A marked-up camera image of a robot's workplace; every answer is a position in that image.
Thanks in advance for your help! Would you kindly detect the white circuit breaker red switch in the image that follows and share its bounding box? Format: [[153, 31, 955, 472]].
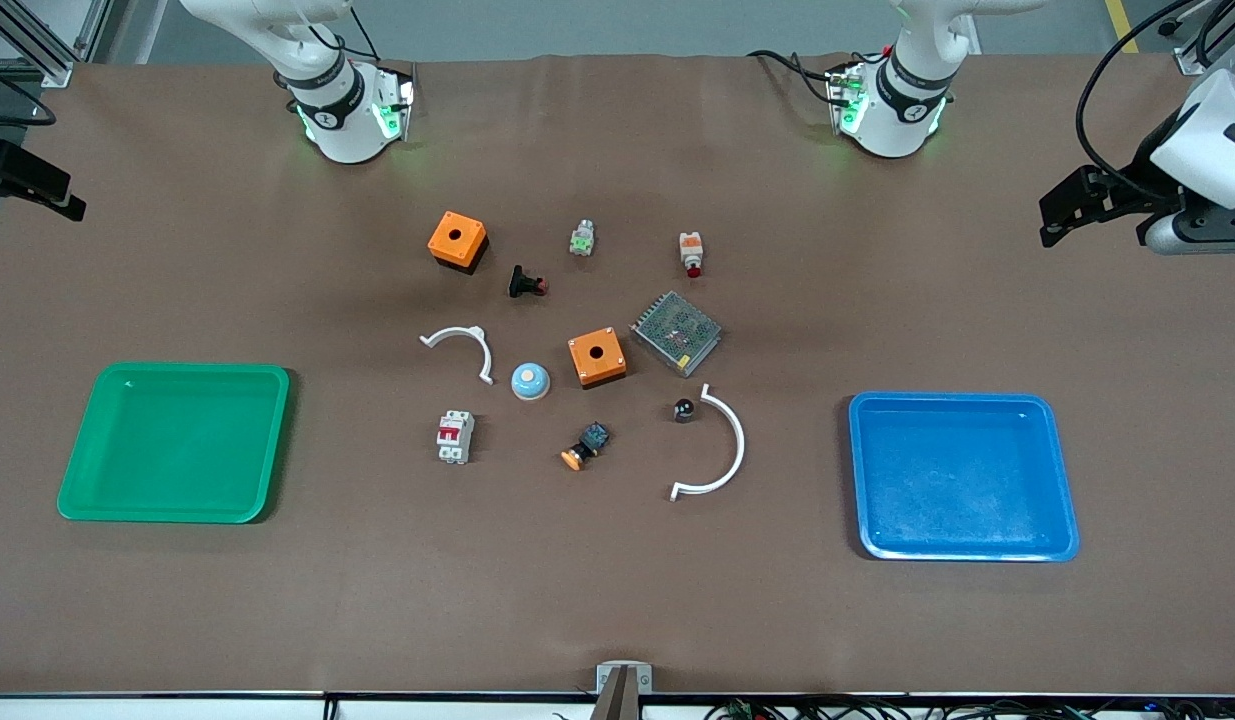
[[436, 410, 476, 465]]

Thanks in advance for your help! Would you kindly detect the blue plastic tray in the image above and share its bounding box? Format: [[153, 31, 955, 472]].
[[848, 392, 1081, 562]]

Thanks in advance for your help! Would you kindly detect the green plastic tray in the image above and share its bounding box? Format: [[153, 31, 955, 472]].
[[57, 362, 291, 524]]

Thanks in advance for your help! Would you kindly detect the large white curved clamp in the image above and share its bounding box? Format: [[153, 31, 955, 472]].
[[670, 383, 747, 502]]

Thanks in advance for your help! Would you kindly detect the orange button box black base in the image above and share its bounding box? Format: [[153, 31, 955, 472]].
[[427, 211, 490, 275]]

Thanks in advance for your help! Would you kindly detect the metal mesh power supply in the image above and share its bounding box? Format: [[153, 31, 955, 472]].
[[630, 291, 723, 378]]

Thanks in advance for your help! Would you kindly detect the small white curved clamp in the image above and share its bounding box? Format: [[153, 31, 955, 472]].
[[420, 326, 496, 386]]

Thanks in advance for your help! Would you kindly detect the all orange button box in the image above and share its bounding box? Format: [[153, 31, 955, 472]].
[[567, 327, 628, 390]]

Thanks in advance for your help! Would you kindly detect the orange cap button blue body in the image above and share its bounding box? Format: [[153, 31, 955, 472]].
[[561, 422, 611, 472]]

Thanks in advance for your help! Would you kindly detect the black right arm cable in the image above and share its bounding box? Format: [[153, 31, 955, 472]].
[[0, 55, 58, 128]]

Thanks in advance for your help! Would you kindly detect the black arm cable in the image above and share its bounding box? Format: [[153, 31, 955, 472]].
[[0, 55, 58, 128], [1075, 0, 1223, 191]]

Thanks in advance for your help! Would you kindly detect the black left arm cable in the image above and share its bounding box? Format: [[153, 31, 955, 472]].
[[1075, 0, 1223, 191]]

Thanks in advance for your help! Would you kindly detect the aluminium frame profile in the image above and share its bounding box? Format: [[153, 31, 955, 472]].
[[1162, 0, 1235, 76], [0, 0, 113, 89]]

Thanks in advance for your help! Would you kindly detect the black left base cable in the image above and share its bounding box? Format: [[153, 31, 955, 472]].
[[747, 47, 850, 106]]

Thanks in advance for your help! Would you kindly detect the black base cable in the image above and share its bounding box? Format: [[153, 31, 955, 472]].
[[307, 0, 418, 101], [747, 47, 850, 106]]

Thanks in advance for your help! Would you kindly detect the black right base cable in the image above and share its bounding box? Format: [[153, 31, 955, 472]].
[[307, 0, 418, 101]]

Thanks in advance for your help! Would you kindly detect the grey metal table bracket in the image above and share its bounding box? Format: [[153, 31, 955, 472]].
[[596, 661, 654, 720]]

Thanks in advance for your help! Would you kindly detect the brown stand post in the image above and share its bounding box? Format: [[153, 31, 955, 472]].
[[589, 667, 644, 720]]

